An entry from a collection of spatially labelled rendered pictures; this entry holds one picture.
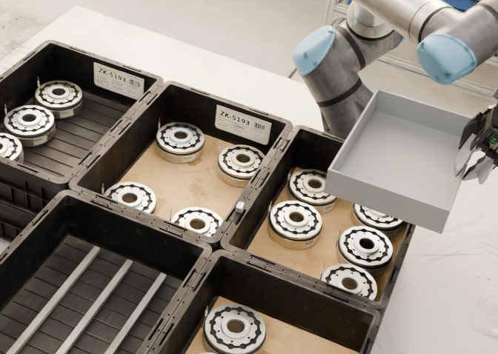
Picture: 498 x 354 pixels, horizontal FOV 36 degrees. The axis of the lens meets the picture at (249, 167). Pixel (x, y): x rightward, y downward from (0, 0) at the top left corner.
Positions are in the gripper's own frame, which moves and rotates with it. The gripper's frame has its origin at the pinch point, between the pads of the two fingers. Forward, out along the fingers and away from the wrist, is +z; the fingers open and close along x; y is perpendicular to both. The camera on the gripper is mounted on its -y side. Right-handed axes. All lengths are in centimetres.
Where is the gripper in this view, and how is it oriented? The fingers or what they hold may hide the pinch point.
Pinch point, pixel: (464, 169)
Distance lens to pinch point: 133.3
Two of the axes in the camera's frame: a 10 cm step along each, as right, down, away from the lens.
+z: -3.7, 6.3, 6.8
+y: -3.5, 5.8, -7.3
